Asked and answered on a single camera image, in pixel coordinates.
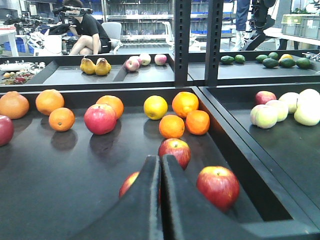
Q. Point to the dark red apple rear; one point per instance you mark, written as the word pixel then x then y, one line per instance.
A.
pixel 178 148

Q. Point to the white pear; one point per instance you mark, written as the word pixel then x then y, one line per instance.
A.
pixel 307 113
pixel 310 95
pixel 291 99

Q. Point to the yellow brown pears cluster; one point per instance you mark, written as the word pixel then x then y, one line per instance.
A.
pixel 101 68

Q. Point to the pink green peach right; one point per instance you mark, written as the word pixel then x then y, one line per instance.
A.
pixel 281 107

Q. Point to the dark red apple left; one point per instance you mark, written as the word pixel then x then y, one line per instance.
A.
pixel 128 183

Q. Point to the orange behind centre apple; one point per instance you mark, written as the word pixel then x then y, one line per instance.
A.
pixel 113 101

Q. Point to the seated person in black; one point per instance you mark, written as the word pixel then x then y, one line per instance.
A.
pixel 92 38

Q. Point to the red apple on right stand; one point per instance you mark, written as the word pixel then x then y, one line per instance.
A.
pixel 262 97

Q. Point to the small orange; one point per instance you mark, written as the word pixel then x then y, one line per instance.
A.
pixel 61 119
pixel 171 126
pixel 197 122

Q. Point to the white pear rear centre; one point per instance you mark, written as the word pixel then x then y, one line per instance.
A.
pixel 310 95

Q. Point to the black upper display shelf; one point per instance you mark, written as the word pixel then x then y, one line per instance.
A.
pixel 63 72

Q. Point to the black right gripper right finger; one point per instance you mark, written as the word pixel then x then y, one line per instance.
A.
pixel 185 212

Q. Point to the small orange front left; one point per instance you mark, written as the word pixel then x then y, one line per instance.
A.
pixel 171 126

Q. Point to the yellow orange fruit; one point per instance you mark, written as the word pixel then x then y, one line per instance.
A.
pixel 155 107

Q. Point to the pink green peach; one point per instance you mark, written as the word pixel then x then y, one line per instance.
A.
pixel 263 116
pixel 281 107

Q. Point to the black shelf upright post right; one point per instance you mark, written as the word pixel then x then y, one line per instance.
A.
pixel 212 56

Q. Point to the dark red apple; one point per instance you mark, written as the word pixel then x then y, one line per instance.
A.
pixel 219 185
pixel 128 183
pixel 178 148

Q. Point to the white pear rear left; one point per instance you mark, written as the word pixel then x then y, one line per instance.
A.
pixel 291 99

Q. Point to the orange rear left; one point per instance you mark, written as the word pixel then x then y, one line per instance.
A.
pixel 14 105

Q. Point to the orange near right edge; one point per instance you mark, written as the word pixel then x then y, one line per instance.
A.
pixel 184 103

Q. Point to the pink red apple centre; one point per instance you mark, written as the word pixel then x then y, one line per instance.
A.
pixel 100 119

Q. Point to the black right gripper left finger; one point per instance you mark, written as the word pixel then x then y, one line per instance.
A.
pixel 135 215

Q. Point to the white pear front left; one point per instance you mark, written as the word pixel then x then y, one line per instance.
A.
pixel 307 113

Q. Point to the small orange front right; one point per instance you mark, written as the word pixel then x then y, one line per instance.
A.
pixel 197 122

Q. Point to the small orange middle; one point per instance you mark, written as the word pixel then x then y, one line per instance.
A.
pixel 61 119

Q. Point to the pink green peach left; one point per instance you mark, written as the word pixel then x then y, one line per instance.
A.
pixel 263 116

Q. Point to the dark red apple front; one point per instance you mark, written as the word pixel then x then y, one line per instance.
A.
pixel 219 185

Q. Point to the pink red apple far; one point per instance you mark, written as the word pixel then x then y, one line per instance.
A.
pixel 6 130

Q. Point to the pink red apple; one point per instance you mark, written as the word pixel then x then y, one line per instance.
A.
pixel 100 119
pixel 6 130

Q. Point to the orange rear middle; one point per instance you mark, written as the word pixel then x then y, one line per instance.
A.
pixel 49 100

